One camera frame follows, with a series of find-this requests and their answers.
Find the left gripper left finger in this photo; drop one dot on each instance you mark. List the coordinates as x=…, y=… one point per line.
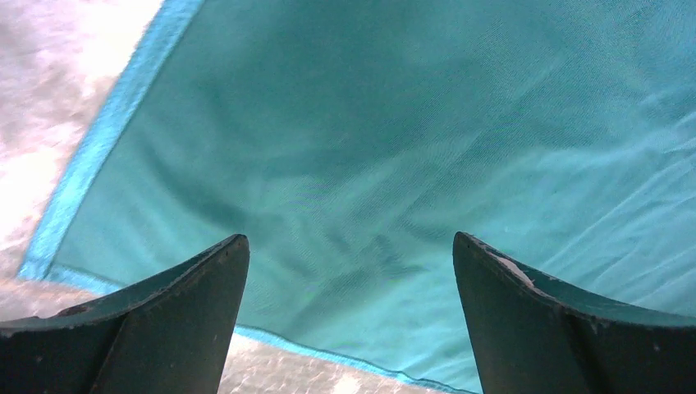
x=169, y=333

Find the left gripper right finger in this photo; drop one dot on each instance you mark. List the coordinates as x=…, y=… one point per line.
x=565, y=337

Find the teal cloth napkin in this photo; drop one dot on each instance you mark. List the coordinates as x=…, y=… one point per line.
x=351, y=140

